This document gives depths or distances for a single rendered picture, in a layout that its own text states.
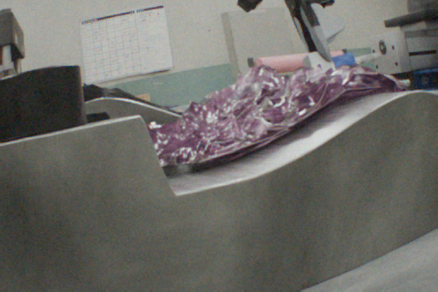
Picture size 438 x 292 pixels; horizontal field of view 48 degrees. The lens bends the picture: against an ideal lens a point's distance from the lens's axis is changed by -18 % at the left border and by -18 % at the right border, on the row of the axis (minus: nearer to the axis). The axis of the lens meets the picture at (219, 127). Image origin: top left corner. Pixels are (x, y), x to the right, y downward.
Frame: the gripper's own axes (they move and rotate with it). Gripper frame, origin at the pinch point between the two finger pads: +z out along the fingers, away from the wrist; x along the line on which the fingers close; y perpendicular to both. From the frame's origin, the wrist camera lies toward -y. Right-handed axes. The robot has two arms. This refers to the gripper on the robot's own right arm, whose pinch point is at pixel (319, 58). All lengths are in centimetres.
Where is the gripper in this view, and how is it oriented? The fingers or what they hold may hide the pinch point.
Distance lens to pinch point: 85.9
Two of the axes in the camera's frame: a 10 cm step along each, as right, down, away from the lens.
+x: -0.3, 0.9, 10.0
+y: 9.5, -3.1, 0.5
